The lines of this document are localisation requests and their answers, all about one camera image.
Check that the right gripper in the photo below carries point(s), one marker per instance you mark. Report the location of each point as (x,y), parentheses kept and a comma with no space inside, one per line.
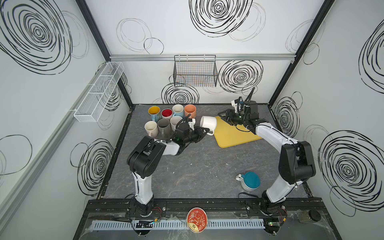
(229,114)

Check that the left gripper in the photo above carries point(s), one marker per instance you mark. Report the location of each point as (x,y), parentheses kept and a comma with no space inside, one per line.
(196,134)

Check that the large grey mug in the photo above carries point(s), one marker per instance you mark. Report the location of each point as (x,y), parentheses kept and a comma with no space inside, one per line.
(165,129)

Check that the light blue mug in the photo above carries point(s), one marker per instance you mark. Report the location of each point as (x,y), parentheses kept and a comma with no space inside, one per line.
(178,110)

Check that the peach mug cream base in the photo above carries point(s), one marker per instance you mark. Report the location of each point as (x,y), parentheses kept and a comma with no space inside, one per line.
(190,110)

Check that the cream mug red inside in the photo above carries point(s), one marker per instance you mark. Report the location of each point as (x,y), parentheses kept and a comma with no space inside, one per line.
(167,114)

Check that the white mug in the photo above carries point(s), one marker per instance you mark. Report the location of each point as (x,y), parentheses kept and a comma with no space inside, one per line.
(210,123)

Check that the yellow plastic tray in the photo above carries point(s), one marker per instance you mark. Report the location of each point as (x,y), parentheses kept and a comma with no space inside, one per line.
(229,136)

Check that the pink mug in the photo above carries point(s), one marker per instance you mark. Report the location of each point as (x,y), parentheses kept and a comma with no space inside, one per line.
(151,128)

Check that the blue patterned mug yellow inside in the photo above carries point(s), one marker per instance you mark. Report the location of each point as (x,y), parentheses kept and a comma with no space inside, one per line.
(155,113)

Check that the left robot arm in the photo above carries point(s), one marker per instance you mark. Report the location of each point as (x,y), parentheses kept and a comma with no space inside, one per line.
(145,157)

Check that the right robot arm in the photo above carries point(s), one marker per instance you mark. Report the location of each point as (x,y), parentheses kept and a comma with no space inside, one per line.
(296,163)

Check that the white jar teal lid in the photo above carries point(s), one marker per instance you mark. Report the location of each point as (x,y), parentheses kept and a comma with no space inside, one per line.
(250,181)

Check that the red round tin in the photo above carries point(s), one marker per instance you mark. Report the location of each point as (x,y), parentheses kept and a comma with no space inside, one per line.
(197,220)

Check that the dark jar black lid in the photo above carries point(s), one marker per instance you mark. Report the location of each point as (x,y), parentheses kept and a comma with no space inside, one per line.
(309,216)

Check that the black wire basket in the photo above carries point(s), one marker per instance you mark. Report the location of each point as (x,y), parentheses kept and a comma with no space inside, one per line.
(195,70)

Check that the white wire shelf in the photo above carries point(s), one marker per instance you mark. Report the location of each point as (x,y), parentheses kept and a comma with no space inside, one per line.
(95,101)

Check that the white slotted cable duct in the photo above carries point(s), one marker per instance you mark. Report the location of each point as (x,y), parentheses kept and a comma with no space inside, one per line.
(216,224)

